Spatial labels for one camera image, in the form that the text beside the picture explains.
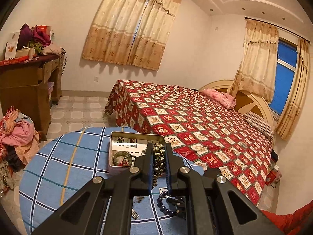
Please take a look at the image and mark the cream wooden headboard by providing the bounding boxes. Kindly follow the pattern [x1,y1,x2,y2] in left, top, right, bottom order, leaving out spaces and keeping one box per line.
[199,80,275,130]

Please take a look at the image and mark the beige side window curtain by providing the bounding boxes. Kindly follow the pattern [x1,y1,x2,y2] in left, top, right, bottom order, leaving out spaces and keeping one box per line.
[230,19,310,140]

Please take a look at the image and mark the pile of clothes on desk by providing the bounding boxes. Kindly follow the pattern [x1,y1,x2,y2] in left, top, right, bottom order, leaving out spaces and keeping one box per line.
[17,23,62,56]

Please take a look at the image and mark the white product box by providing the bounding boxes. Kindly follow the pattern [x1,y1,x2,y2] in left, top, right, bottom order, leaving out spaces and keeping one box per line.
[4,31,20,60]

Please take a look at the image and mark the white printed paper card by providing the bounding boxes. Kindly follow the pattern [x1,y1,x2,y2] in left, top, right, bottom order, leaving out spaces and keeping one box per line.
[111,137,148,157]

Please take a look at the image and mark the clothes heap on floor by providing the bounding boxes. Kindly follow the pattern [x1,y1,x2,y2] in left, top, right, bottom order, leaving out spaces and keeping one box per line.
[1,107,40,193]

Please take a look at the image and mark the striped grey pillow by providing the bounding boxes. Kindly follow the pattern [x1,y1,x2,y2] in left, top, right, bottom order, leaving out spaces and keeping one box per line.
[245,111,274,141]

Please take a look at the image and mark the pink pillow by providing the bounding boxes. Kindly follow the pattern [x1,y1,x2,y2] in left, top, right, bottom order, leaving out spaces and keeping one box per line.
[201,88,236,109]

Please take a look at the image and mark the beige patterned window curtain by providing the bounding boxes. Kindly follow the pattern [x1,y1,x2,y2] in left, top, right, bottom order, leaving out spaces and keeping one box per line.
[82,0,181,71]

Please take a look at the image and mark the silver wrist watch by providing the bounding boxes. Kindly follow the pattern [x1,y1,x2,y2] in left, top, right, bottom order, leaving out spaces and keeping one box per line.
[132,196,144,220]

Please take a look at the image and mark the red flat box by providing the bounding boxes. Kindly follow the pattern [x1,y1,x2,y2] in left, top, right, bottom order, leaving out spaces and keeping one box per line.
[0,55,29,66]

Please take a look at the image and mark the red patchwork bed quilt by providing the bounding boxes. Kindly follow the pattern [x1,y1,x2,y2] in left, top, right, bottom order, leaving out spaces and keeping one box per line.
[106,80,272,204]

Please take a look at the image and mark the red item beside bed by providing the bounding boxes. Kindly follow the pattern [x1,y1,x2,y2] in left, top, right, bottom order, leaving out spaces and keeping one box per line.
[265,165,282,185]

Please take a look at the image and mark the dark blue bead bracelet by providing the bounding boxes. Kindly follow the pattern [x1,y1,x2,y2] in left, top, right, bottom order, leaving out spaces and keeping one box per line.
[156,190,182,217]

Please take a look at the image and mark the pink metal tin box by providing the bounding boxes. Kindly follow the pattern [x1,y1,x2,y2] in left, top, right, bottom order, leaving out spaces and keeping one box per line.
[108,131,166,176]

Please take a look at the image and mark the blue plaid table cloth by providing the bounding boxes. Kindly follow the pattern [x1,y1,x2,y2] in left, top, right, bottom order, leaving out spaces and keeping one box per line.
[18,126,205,235]

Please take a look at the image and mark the brown wooden desk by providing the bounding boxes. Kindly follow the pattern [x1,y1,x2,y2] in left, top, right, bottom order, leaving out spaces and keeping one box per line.
[1,55,62,141]

